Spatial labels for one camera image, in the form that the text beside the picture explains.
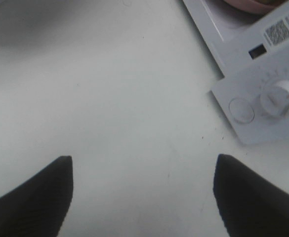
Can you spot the warning label sticker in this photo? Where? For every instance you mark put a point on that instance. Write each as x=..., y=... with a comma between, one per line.
x=277, y=33

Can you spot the lower white timer knob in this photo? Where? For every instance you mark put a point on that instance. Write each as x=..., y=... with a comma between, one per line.
x=275, y=98

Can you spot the pink round plate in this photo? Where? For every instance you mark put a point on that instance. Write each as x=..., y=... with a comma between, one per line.
x=255, y=6

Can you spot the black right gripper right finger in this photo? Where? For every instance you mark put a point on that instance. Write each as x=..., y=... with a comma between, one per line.
x=249, y=205

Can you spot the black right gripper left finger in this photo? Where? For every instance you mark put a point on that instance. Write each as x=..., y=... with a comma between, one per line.
x=38, y=207

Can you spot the white microwave oven body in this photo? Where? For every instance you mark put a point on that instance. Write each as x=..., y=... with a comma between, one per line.
x=235, y=39

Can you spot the round white door button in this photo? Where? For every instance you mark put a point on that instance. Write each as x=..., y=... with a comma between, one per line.
x=241, y=110

